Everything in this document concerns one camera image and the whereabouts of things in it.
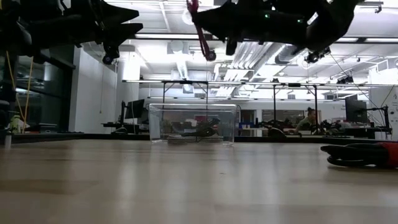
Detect white ceiling ring lamp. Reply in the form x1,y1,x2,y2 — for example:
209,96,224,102
182,9,195,26

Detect black computer monitor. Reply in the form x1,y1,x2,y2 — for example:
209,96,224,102
345,95,368,124
120,98,146,125

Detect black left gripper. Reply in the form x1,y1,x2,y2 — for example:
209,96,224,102
70,0,144,47

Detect black overhead camera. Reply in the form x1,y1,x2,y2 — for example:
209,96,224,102
303,45,332,65

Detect yellow cable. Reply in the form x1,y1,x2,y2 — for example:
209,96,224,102
22,55,34,133
5,51,25,133

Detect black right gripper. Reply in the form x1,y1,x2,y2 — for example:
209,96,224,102
192,0,275,45

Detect grey storage box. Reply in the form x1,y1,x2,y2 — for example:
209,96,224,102
39,123,58,133

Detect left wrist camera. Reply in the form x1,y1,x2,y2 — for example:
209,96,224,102
101,42,121,65

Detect plain black USB-C cable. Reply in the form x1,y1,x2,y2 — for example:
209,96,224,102
182,117,221,138

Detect clear plastic box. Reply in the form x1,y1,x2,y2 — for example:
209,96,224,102
148,103,240,146

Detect silver ceiling air duct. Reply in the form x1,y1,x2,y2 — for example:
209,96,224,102
275,43,312,65

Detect red braided USB-C cable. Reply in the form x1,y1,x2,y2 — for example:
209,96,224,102
186,0,218,62

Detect person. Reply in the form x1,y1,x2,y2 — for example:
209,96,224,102
294,107,317,134

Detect black cable with red wrap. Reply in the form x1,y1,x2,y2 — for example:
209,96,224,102
320,141,398,169

